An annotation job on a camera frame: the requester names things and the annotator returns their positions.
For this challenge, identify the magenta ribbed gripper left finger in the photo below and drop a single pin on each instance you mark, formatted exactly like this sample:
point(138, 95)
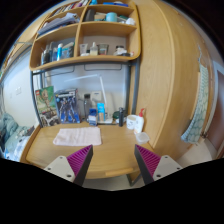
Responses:
point(73, 167)

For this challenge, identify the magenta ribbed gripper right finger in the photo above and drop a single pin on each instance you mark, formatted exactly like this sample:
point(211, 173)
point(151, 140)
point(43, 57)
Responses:
point(152, 166)

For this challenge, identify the light pink towel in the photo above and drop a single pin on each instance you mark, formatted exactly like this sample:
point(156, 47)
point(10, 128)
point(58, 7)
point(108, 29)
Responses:
point(78, 137)

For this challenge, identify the green patterned hanging towel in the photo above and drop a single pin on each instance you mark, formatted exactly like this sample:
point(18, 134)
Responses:
point(193, 132)

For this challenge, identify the wooden desk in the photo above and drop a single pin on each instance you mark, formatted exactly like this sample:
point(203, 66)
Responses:
point(114, 157)

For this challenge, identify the white pump bottle red cap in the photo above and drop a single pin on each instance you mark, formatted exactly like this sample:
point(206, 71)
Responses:
point(139, 122)

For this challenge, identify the white mug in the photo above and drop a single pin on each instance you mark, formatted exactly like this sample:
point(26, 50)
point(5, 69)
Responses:
point(131, 121)

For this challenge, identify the small blue box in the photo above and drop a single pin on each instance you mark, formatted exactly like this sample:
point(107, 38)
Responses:
point(92, 117)

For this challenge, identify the black cylindrical bottle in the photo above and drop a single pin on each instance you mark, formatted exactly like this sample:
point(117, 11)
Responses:
point(121, 116)

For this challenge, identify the light blue carton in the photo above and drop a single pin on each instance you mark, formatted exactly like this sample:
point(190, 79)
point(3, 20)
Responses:
point(101, 112)

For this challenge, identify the blue robot model box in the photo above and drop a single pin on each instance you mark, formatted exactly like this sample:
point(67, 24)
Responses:
point(67, 105)

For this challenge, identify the clear dark-capped bottle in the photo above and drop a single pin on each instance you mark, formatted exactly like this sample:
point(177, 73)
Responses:
point(87, 105)

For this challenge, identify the green figure box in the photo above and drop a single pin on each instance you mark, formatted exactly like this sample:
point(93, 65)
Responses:
point(46, 106)

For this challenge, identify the bed with green bedding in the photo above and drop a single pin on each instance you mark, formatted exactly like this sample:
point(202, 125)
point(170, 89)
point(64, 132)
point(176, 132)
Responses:
point(13, 138)

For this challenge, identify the wooden wardrobe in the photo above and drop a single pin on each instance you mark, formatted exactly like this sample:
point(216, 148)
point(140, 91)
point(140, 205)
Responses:
point(172, 53)

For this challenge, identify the blue spray bottle on shelf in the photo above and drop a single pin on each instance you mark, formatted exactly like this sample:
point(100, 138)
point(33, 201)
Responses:
point(59, 51)

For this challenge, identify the white bottle on shelf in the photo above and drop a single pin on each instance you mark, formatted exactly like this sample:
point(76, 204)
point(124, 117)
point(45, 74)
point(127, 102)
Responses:
point(94, 49)

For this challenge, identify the teal cup on shelf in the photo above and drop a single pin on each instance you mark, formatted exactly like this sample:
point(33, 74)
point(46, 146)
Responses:
point(111, 17)

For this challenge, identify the wooden wall shelf unit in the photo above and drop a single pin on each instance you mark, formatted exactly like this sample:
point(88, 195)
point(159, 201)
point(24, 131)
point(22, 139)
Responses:
point(123, 39)

